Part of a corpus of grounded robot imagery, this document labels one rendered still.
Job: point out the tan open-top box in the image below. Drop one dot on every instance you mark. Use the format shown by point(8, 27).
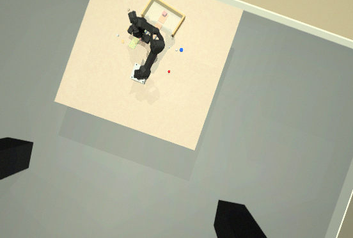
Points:
point(163, 14)

